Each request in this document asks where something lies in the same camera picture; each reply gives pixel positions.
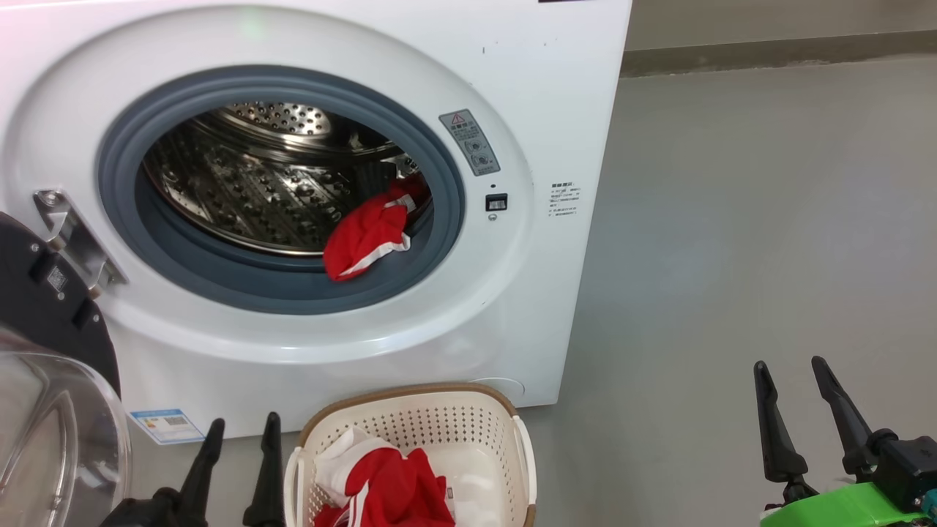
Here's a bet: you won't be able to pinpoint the grey warning sticker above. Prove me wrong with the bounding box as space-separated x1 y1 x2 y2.
439 109 501 177

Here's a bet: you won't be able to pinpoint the cream perforated basket brown rim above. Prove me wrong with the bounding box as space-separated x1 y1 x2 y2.
284 382 537 527

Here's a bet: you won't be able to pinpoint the black round glass washer door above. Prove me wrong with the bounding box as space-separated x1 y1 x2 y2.
0 212 132 527

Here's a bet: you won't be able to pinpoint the small printed text sticker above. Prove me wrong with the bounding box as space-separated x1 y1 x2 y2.
550 182 583 218

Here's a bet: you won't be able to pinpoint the round white filter cover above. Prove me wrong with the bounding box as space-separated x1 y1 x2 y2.
468 377 526 407

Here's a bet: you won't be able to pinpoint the white front-load washing machine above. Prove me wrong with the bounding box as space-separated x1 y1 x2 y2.
0 0 632 440

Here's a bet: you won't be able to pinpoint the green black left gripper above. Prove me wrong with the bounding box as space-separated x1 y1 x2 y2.
99 412 285 527

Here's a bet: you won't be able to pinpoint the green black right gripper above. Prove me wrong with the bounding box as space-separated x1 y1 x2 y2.
754 356 937 527

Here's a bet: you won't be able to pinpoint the red garment white stripes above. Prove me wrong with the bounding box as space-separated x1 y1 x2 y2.
313 427 456 527
323 176 433 283

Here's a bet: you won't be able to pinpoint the metal door hinge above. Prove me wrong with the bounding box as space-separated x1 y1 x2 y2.
33 189 129 290

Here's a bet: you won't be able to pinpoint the blue energy label sticker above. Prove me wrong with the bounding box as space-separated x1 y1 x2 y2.
129 408 206 446

